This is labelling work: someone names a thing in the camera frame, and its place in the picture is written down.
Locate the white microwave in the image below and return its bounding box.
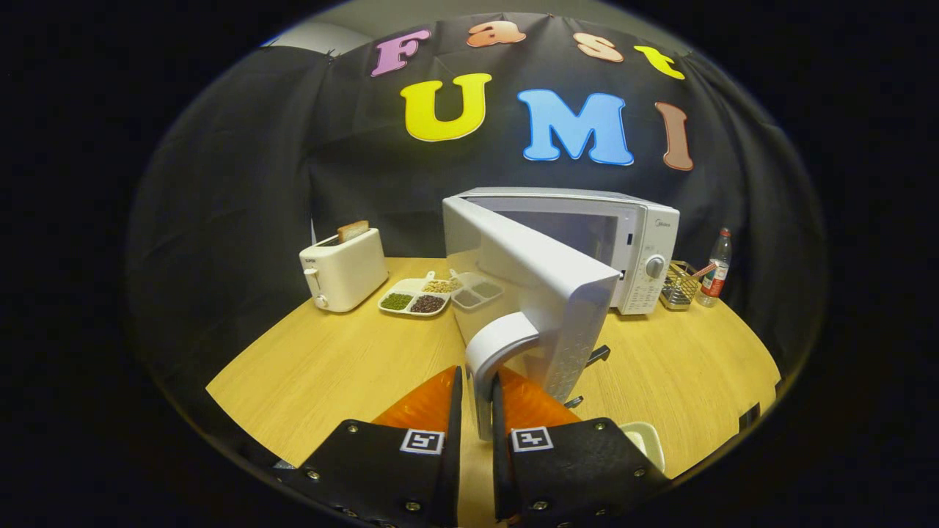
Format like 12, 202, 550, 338
442, 187, 681, 442

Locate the white divided bean tray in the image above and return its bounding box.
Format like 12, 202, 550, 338
378, 270, 505, 318

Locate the cream toaster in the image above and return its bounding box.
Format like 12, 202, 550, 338
299, 227, 390, 314

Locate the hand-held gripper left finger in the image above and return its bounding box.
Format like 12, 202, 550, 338
275, 365, 464, 528

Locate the cream plate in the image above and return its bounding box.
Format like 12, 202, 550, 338
620, 422, 666, 474

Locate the black backdrop cloth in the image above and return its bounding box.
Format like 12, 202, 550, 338
125, 11, 830, 411

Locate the clear bottle with red label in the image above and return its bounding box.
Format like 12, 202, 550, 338
695, 228, 733, 307

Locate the metal wire basket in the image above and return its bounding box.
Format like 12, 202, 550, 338
660, 261, 701, 311

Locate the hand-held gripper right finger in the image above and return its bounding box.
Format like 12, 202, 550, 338
490, 367, 672, 528

